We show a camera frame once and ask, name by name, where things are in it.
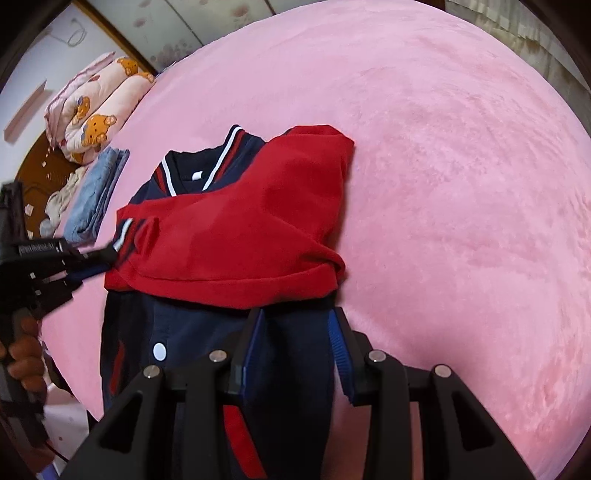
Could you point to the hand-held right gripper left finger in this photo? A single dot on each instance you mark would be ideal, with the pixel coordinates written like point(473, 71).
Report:
point(251, 353)

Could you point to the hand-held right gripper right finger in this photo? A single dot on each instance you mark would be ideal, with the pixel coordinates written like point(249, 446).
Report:
point(341, 357)

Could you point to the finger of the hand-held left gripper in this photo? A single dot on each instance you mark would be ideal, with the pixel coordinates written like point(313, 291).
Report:
point(87, 273)
point(99, 254)

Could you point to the red and navy jacket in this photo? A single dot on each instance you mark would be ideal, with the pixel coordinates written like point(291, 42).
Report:
point(254, 230)

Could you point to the person's left hand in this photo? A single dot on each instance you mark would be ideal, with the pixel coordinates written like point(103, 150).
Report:
point(23, 355)

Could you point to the crumpled white cloth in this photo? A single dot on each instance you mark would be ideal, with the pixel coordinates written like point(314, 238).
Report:
point(62, 198)

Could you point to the folded blue jeans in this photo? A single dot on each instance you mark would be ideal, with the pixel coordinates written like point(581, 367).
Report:
point(99, 184)

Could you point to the brown wooden headboard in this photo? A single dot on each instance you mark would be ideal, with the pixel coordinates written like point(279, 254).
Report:
point(41, 166)

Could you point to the bear print quilt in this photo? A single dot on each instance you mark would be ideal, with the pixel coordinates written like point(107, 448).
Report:
point(101, 124)

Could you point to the pink plush blanket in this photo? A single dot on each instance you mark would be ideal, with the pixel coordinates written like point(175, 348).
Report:
point(438, 184)

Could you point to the floral panel wardrobe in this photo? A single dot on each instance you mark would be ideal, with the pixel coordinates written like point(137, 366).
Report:
point(184, 27)

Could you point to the wooden wall shelf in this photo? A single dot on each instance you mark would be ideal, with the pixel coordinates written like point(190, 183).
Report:
point(25, 110)

